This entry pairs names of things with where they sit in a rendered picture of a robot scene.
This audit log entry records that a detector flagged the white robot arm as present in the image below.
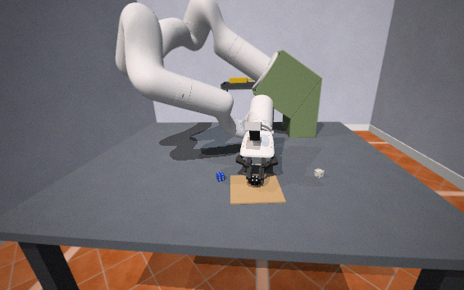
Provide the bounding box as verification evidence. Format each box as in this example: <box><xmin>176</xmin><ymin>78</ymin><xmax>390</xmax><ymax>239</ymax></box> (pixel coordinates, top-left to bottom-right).
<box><xmin>116</xmin><ymin>0</ymin><xmax>278</xmax><ymax>141</ymax></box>

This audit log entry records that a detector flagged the tan flat mat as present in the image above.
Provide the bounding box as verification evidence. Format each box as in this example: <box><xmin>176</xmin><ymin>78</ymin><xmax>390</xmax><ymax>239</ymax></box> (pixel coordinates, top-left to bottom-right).
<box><xmin>230</xmin><ymin>174</ymin><xmax>286</xmax><ymax>205</ymax></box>

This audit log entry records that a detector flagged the white die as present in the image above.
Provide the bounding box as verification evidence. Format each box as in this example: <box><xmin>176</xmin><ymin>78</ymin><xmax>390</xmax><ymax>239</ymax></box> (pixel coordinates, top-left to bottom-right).
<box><xmin>314</xmin><ymin>169</ymin><xmax>324</xmax><ymax>178</ymax></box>

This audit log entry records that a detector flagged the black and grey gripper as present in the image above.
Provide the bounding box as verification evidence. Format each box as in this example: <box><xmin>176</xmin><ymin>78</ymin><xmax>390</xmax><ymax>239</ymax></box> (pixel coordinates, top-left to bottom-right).
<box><xmin>235</xmin><ymin>127</ymin><xmax>278</xmax><ymax>184</ymax></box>

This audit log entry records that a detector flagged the blue die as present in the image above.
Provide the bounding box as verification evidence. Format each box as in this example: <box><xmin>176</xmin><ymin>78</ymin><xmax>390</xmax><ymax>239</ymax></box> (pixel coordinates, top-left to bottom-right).
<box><xmin>216</xmin><ymin>172</ymin><xmax>225</xmax><ymax>181</ymax></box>

